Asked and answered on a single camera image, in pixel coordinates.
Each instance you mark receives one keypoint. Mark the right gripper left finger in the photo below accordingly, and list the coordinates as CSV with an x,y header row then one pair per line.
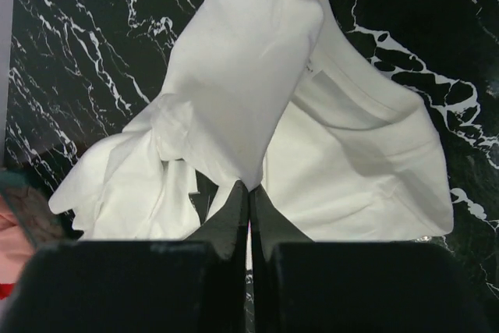
x,y
224,236

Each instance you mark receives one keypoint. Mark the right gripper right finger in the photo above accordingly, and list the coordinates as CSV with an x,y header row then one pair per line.
x,y
269,228

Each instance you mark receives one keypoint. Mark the white t-shirt robot print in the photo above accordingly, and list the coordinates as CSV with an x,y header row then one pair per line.
x,y
268,93

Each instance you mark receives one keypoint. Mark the pink t-shirt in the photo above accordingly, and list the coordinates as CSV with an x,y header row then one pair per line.
x,y
16,250

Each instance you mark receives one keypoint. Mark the red t-shirt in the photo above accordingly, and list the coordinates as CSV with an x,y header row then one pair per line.
x,y
6,290

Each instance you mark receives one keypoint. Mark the black marble pattern mat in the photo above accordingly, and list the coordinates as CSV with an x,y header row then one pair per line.
x,y
80,69

